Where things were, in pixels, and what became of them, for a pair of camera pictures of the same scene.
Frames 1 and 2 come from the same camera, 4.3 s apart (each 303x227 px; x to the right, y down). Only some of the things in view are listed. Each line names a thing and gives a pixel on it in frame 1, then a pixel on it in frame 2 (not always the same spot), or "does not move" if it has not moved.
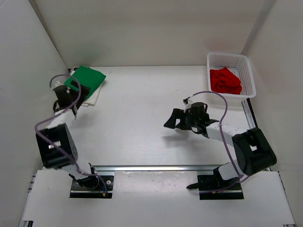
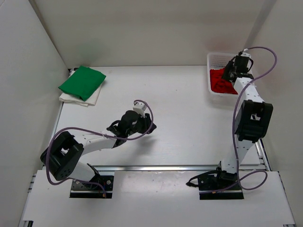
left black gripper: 84,91 -> 146,121
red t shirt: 223,81 does not move
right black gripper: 178,114 -> 230,67
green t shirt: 87,77 does not move
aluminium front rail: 155,169 does not move
